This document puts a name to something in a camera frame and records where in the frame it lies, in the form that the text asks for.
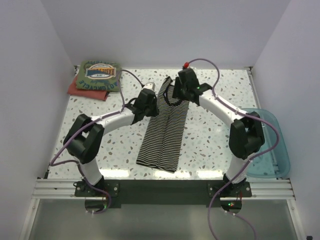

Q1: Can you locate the striped black white tank top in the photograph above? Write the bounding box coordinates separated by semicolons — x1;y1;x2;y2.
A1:
136;77;189;173

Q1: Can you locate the olive green tank top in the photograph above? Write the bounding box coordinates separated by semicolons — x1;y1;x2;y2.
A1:
75;60;122;92

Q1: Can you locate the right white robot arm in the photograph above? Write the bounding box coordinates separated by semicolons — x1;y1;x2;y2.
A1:
172;68;265;197

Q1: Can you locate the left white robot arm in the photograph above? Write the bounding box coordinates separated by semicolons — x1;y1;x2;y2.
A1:
63;84;159;196

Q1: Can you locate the salmon red folded tank top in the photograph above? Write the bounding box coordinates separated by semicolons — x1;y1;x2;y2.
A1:
67;75;109;101

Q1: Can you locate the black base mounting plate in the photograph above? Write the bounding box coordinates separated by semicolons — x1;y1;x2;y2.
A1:
73;179;253;212

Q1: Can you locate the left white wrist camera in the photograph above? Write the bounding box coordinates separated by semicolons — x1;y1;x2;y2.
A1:
142;82;156;92

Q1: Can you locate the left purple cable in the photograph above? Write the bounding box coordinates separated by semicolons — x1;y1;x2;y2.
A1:
49;68;148;216

